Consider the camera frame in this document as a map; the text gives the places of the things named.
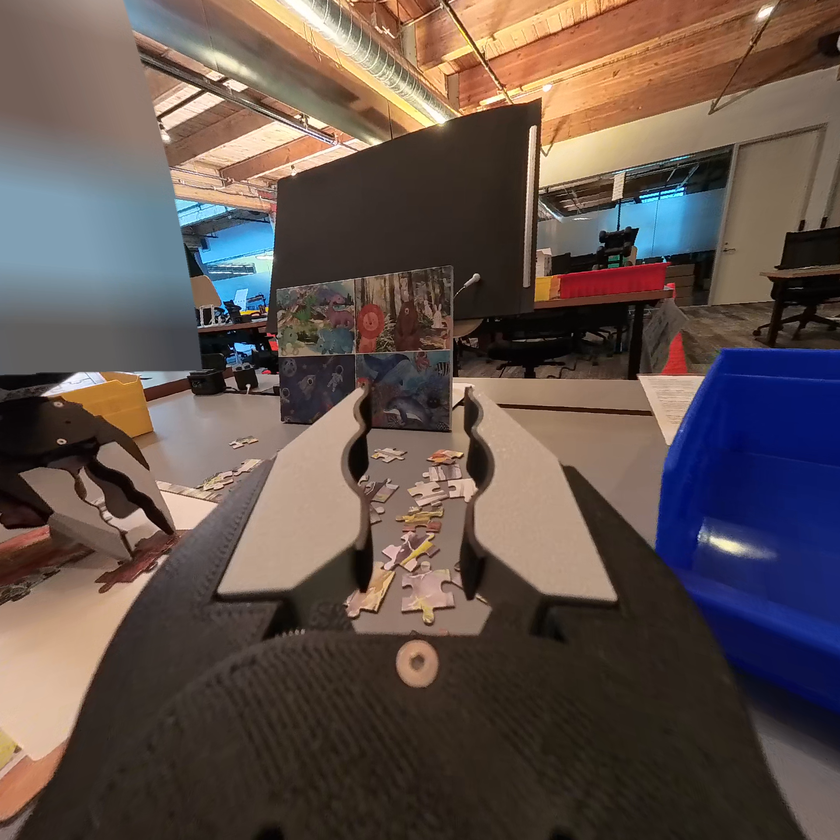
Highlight yellow plastic bin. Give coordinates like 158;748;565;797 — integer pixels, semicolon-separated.
42;372;155;438

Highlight scattered loose puzzle pieces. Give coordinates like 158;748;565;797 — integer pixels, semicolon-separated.
200;433;493;627

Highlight illustrated puzzle box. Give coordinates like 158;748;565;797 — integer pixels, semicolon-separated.
276;266;455;434

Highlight black partition panel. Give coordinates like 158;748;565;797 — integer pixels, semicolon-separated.
266;98;542;336

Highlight printed frame puzzle tray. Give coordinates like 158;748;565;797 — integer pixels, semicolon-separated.
0;482;221;811

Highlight white door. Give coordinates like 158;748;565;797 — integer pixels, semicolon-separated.
710;126;828;307

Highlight black office chair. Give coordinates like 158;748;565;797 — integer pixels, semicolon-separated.
486;325;578;382
755;226;840;349

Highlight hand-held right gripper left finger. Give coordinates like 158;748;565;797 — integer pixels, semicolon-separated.
217;384;375;601

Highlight red plastic crate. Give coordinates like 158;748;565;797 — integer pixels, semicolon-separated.
558;262;672;301

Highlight blue plastic bin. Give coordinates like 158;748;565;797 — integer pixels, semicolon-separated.
656;348;840;713

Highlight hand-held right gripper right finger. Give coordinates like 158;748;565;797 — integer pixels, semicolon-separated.
459;386;619;605

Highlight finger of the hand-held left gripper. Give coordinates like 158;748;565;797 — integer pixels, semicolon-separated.
23;468;133;563
84;441;178;536

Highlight assembled lion puzzle section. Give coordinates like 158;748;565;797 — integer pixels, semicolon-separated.
0;525;96;608

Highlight printed paper sheet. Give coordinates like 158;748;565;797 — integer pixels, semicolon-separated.
638;373;708;447

